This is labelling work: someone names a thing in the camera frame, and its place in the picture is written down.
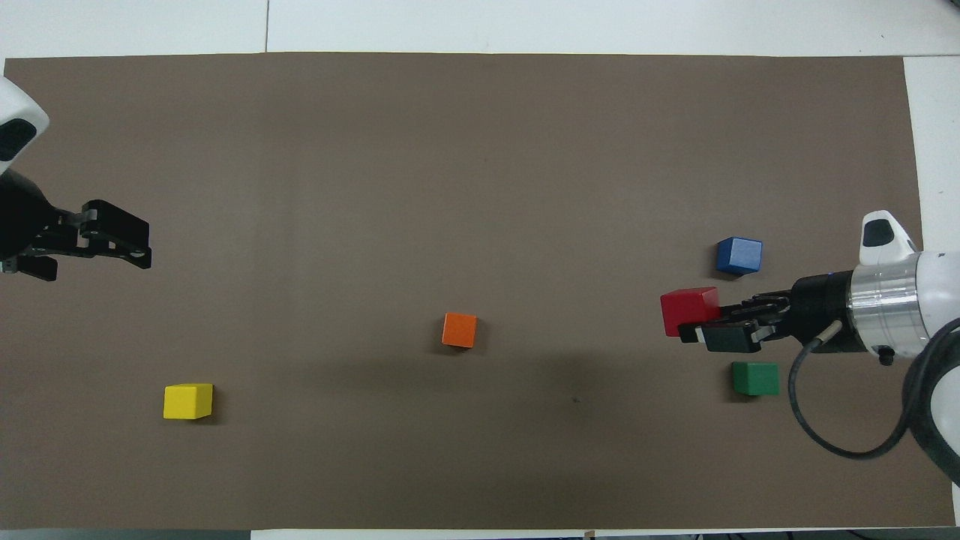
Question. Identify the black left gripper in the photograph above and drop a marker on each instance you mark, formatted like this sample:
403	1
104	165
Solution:
26	221

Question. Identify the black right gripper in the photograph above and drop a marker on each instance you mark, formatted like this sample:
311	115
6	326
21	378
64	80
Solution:
821	311

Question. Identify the red wooden block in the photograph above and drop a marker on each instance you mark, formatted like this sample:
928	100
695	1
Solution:
686	307

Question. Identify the green wooden block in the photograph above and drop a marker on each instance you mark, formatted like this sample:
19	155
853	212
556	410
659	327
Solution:
755	379

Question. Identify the blue wooden block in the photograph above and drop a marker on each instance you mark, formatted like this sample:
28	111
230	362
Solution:
739	255

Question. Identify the yellow wooden block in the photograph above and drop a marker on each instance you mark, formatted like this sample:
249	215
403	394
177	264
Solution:
187	402

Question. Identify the orange wooden block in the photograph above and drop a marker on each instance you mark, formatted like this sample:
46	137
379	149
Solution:
459	331

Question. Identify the brown paper table mat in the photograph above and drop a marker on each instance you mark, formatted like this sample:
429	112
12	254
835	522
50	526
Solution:
480	187

